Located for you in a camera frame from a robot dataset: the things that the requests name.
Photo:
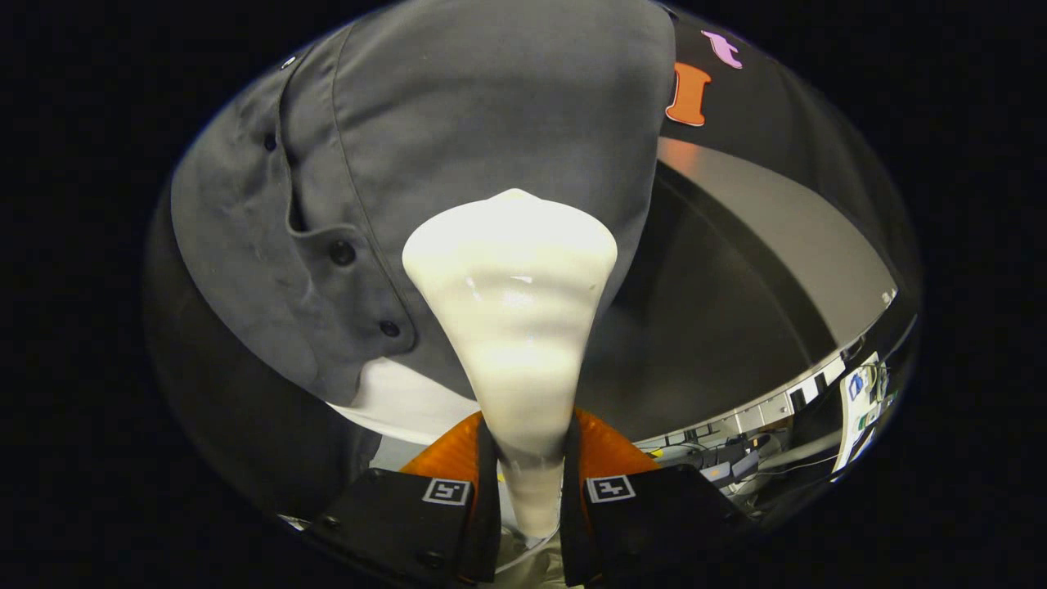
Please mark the grey blue box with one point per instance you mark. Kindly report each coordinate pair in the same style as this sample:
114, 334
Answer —
724, 470

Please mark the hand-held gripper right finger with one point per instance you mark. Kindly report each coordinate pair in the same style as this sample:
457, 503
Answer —
571, 507

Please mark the grey button shirt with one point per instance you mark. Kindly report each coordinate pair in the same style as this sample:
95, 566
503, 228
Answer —
491, 106

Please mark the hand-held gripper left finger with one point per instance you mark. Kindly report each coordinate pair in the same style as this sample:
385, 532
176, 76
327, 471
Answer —
489, 507

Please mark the pale mannequin torso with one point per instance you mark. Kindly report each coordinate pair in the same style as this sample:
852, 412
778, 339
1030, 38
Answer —
401, 405

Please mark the black backdrop cloth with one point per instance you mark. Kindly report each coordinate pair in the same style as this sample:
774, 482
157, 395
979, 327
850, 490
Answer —
777, 114

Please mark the white cluttered desk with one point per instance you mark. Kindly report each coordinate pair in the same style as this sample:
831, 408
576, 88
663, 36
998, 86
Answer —
855, 409

